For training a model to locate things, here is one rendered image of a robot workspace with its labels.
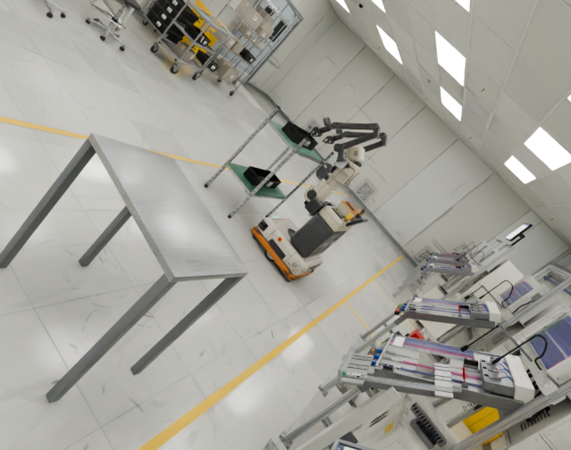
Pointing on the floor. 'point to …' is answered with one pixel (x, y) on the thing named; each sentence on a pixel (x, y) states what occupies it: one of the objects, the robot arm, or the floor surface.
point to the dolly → (169, 9)
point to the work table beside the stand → (131, 166)
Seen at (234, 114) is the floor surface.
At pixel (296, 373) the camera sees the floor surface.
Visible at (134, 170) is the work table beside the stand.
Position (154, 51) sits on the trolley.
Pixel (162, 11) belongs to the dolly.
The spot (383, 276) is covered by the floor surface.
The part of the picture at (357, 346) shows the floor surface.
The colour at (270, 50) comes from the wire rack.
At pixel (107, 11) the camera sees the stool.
